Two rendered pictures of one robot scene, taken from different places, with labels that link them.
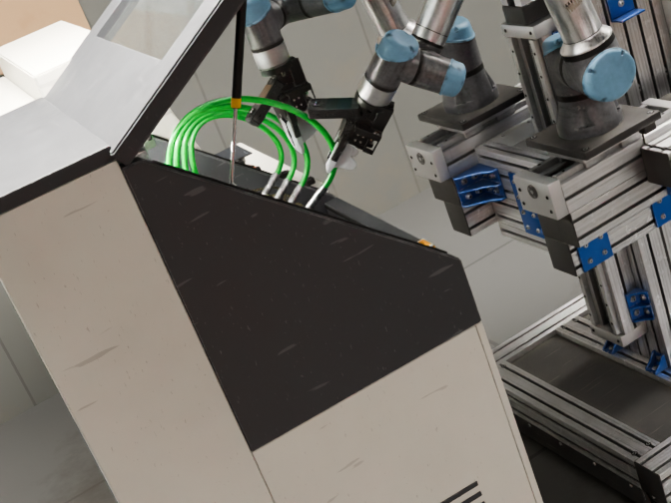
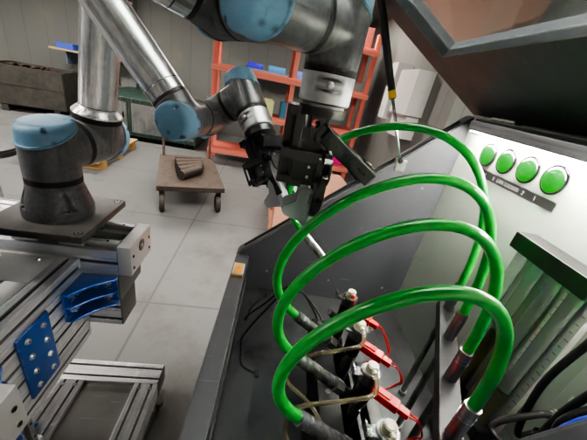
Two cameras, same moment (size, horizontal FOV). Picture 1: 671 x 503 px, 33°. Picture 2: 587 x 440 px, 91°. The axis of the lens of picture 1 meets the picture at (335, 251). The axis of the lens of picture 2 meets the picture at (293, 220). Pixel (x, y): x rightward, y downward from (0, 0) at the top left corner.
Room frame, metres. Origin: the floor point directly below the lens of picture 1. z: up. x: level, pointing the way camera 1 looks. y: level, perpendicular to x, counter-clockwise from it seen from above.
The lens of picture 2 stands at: (2.93, 0.06, 1.45)
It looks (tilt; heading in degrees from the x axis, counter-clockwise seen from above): 25 degrees down; 191
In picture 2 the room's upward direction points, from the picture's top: 12 degrees clockwise
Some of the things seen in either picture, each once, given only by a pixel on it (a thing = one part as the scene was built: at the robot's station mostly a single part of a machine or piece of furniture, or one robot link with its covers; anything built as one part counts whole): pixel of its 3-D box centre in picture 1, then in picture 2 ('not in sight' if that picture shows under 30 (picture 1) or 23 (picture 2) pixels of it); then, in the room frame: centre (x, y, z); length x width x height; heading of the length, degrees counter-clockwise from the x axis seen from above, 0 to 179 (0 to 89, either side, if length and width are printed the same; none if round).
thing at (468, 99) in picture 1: (466, 84); not in sight; (2.89, -0.48, 1.09); 0.15 x 0.15 x 0.10
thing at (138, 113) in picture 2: not in sight; (160, 116); (-2.11, -3.94, 0.35); 1.76 x 1.65 x 0.70; 110
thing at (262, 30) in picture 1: (259, 22); (337, 27); (2.48, -0.03, 1.52); 0.09 x 0.08 x 0.11; 144
